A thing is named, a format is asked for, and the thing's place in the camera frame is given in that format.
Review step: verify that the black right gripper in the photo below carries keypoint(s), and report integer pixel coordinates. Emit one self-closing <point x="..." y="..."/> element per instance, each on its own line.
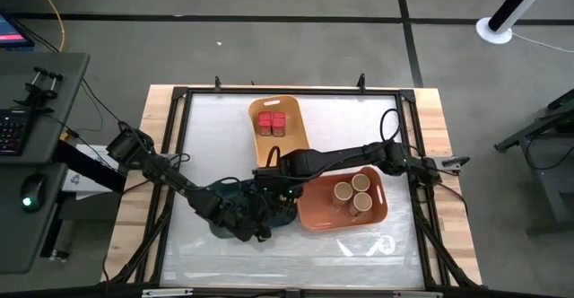
<point x="278" y="183"/>

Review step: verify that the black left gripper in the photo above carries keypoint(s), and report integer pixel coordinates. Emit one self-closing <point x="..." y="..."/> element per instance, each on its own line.
<point x="240" y="215"/>

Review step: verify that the beige lid spice jar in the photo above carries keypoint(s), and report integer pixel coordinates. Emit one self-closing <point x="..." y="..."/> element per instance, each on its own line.
<point x="360" y="182"/>
<point x="343" y="192"/>
<point x="362" y="203"/>

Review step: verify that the red cube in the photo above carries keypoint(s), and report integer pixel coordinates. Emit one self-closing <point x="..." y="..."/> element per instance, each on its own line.
<point x="279" y="124"/>
<point x="264" y="123"/>

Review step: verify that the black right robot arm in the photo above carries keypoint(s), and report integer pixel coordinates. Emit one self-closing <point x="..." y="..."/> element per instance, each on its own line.
<point x="332" y="156"/>

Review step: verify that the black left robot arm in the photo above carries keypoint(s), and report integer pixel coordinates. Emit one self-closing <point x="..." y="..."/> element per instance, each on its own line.
<point x="170" y="179"/>

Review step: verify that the orange plastic bin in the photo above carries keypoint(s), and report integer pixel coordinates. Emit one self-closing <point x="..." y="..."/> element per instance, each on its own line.
<point x="318" y="212"/>

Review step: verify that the teal plastic bin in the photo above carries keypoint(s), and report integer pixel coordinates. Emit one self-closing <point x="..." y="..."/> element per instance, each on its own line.
<point x="222" y="234"/>

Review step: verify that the yellow plastic bin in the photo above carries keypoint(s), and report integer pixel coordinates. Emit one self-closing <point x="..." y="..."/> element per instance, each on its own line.
<point x="293" y="132"/>

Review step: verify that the clear plastic sheet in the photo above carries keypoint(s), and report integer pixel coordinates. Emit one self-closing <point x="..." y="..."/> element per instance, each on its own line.
<point x="215" y="132"/>

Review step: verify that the white box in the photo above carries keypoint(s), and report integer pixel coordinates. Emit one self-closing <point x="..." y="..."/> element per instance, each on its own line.
<point x="78" y="181"/>

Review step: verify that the black computer mouse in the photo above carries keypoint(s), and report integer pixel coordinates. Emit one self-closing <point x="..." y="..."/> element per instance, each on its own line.
<point x="32" y="192"/>

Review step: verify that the grey desk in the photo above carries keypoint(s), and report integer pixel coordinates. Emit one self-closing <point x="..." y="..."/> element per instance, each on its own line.
<point x="27" y="235"/>

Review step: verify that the black desk clamp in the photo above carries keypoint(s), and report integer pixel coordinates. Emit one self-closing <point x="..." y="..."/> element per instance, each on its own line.
<point x="40" y="89"/>

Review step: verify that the black keyboard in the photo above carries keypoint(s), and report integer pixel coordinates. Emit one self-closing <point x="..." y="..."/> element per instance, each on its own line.
<point x="12" y="132"/>

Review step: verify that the black metal stand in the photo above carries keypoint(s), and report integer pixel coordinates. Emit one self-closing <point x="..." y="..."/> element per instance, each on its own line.
<point x="551" y="163"/>

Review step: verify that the tower fan with round base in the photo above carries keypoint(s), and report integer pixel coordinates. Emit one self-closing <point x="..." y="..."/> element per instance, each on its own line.
<point x="515" y="6"/>

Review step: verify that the computer monitor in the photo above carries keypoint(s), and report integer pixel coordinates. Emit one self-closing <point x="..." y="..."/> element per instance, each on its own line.
<point x="11" y="31"/>

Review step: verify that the black metal table frame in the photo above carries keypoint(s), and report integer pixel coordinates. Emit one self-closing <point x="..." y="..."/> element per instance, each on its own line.
<point x="291" y="91"/>

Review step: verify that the black frame clamp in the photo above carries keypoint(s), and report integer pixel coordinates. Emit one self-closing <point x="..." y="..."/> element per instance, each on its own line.
<point x="217" y="83"/>
<point x="361" y="81"/>

